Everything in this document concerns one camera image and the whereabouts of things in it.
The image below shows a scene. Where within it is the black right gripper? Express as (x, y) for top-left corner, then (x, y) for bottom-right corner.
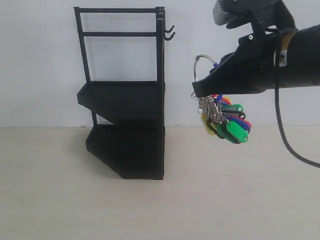
(192, 27), (283, 98)

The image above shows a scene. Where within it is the colourful key tag bunch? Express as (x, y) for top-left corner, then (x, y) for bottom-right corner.
(190, 54), (253, 145)

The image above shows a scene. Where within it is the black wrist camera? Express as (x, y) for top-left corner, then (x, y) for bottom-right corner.
(212, 0), (298, 36)

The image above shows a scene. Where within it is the black metal hook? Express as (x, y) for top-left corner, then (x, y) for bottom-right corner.
(163, 32), (176, 41)
(164, 25), (175, 34)

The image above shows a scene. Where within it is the black cable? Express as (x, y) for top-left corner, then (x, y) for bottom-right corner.
(265, 27), (320, 168)

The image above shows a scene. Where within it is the black two-tier metal rack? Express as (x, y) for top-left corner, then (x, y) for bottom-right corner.
(74, 6), (167, 180)

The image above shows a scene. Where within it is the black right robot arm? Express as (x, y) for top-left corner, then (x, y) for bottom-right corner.
(192, 25), (320, 98)

